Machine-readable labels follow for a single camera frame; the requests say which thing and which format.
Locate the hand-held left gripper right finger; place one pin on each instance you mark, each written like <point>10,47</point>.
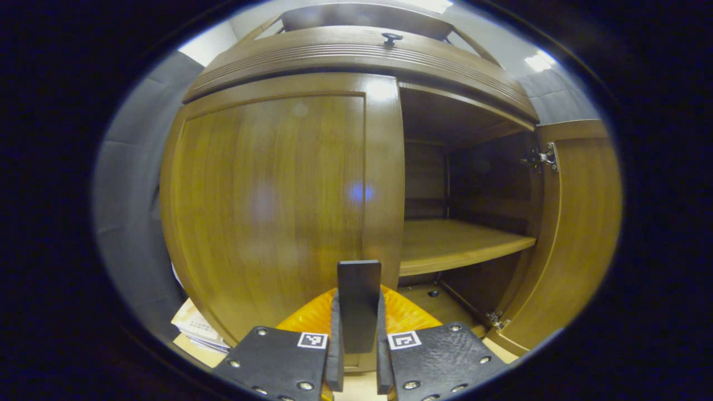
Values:
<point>383,362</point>

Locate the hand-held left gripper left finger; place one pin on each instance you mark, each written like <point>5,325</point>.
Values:
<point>335,362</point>

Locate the wooden shoe cabinet door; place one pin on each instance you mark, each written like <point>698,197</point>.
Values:
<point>585,234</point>
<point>267,195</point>

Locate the brown wooden shoe cabinet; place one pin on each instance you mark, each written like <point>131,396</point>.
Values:
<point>484,184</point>

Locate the metal door hinge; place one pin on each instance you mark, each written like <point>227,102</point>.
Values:
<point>497,320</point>
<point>543,159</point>

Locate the wooden cabinet shelf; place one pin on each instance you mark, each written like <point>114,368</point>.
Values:
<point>451,245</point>

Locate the wooden cabinet drawer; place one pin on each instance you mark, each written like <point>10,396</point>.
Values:
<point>334,39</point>

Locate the stack of white books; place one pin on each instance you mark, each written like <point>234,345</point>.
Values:
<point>195,326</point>

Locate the black round drawer knob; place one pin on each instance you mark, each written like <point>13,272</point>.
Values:
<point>391,38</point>

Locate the small ceiling light panel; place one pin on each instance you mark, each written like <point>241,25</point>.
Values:
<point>538,61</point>

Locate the large ceiling light panel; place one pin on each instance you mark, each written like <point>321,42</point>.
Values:
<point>431,5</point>

